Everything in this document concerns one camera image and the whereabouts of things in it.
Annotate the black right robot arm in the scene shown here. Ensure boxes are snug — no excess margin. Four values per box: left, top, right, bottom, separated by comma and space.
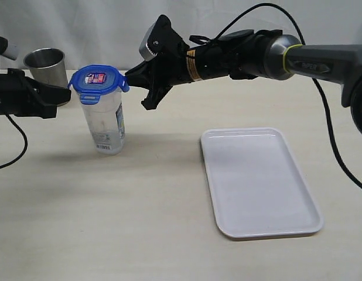
125, 15, 362, 133

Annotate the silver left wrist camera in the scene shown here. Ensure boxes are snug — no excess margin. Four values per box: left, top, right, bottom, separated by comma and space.
1, 43, 19, 61

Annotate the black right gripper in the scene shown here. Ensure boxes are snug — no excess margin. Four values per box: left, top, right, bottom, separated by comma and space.
125, 15, 194, 110

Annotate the clear plastic tall container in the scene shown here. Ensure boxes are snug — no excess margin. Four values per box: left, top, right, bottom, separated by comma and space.
79, 90, 125, 155

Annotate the white rectangular tray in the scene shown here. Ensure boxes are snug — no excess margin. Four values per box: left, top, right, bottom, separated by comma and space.
200, 127, 324, 240

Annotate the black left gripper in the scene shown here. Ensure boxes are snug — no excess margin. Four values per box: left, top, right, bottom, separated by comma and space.
0, 36, 71, 119

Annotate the stainless steel cup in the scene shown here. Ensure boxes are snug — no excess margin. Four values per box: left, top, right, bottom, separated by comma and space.
23, 47, 68, 88

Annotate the blue container lid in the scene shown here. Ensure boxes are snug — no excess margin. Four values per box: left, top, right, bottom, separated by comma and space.
68, 64, 129, 105

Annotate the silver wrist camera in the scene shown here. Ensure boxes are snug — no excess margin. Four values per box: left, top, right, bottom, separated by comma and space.
139, 23, 162, 61
1, 43, 19, 61

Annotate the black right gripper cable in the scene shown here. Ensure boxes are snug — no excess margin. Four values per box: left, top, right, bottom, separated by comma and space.
189, 2, 362, 194

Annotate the white backdrop curtain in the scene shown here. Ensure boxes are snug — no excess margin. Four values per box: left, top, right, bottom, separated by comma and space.
0, 1, 362, 69

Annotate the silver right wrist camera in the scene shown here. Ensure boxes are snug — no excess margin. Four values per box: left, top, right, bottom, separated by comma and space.
139, 23, 162, 61

